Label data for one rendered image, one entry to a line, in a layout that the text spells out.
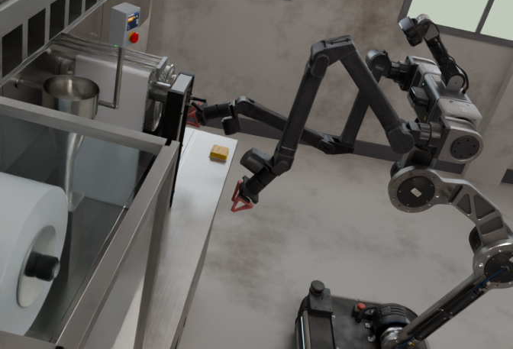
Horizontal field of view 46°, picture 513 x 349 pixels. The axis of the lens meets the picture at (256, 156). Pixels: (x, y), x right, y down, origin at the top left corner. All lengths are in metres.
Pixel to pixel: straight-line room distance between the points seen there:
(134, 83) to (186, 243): 0.58
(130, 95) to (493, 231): 1.47
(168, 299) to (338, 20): 2.85
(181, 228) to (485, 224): 1.17
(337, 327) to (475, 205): 0.91
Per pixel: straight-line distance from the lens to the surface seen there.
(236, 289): 3.33
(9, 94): 1.87
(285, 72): 4.48
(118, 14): 1.67
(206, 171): 2.51
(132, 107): 2.03
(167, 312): 1.90
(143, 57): 2.06
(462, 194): 2.40
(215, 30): 4.36
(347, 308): 3.08
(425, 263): 3.99
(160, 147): 1.31
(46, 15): 2.01
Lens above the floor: 2.29
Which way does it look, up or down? 31 degrees down
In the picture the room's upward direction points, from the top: 14 degrees clockwise
